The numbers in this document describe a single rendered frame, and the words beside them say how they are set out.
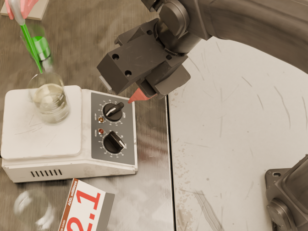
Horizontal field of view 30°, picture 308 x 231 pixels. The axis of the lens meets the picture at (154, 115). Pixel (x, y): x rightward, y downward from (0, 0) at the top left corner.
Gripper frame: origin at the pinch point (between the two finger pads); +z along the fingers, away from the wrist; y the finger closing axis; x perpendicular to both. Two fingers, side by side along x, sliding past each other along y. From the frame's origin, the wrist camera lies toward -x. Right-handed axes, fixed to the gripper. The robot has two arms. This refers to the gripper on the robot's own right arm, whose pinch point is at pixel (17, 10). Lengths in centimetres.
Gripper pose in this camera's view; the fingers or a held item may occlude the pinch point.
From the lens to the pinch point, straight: 69.7
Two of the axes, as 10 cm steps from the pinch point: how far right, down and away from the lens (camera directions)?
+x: 0.4, 5.0, 8.7
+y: 10.0, -0.7, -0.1
